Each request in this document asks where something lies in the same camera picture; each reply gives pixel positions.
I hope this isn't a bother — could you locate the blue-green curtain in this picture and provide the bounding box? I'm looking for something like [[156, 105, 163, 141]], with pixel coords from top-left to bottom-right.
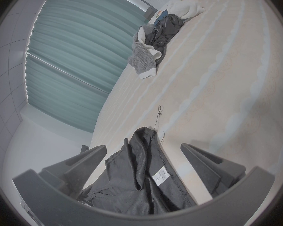
[[26, 0, 150, 94], [25, 53, 109, 134]]

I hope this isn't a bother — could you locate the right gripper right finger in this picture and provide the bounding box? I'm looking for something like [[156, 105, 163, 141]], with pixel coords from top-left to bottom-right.
[[181, 143, 247, 196]]

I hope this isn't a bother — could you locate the bed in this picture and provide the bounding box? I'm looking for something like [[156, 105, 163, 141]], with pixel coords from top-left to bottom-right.
[[88, 0, 283, 212]]

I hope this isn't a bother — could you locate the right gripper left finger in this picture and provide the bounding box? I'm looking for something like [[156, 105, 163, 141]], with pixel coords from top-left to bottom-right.
[[39, 145, 107, 198]]

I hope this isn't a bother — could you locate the pile of clothes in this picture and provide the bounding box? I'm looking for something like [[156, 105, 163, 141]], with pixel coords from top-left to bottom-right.
[[128, 0, 206, 79]]

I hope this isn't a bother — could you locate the black T-shirt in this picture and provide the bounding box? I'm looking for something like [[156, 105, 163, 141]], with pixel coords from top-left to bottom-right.
[[77, 105, 197, 216]]

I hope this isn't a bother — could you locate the grey bedside table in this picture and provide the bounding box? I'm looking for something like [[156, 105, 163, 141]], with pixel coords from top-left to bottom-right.
[[144, 7, 157, 19]]

